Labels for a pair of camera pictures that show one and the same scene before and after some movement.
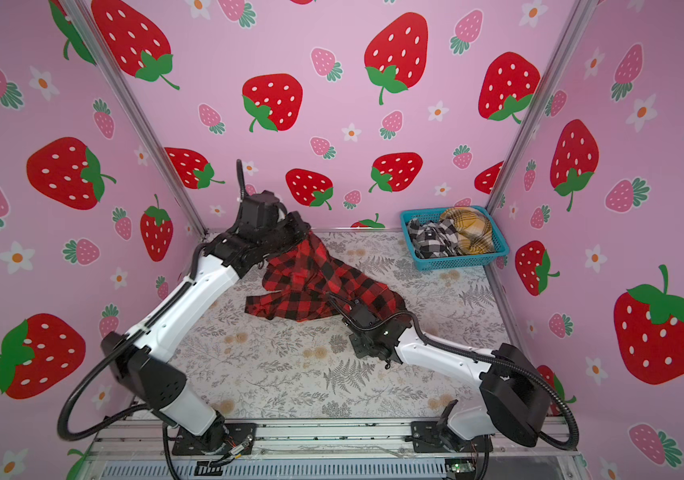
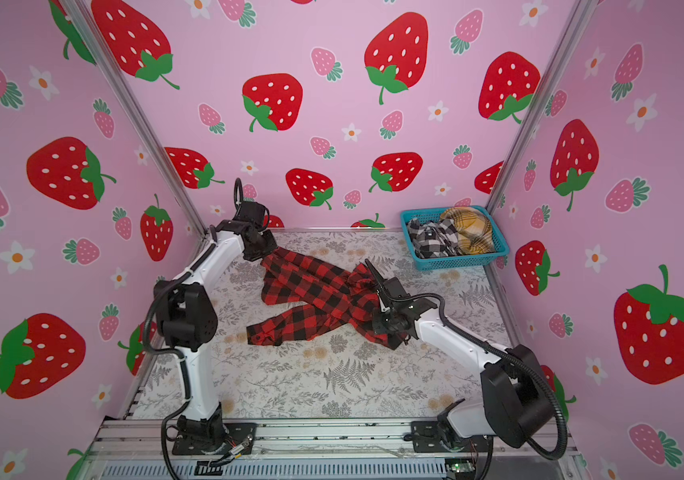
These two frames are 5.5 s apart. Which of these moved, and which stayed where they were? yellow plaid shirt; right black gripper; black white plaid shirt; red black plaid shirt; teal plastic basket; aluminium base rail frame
Moved: red black plaid shirt; right black gripper
Stayed: black white plaid shirt; yellow plaid shirt; aluminium base rail frame; teal plastic basket
